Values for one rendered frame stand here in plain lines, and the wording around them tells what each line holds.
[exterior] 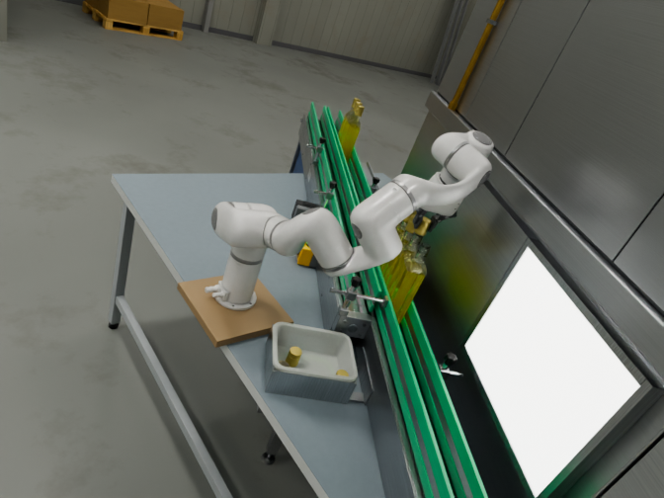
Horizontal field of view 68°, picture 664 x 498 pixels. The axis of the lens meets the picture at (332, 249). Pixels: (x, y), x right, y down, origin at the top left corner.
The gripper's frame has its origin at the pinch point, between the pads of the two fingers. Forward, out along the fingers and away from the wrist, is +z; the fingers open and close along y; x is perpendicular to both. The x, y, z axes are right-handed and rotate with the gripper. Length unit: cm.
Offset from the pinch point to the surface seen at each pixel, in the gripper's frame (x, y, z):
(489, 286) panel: 21.6, -12.6, -3.4
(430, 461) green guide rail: 61, 3, 9
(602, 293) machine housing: 43, -14, -29
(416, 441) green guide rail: 55, 3, 14
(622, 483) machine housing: 84, 21, -49
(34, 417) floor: 20, 99, 117
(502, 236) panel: 13.2, -12.5, -12.5
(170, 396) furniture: 14, 55, 98
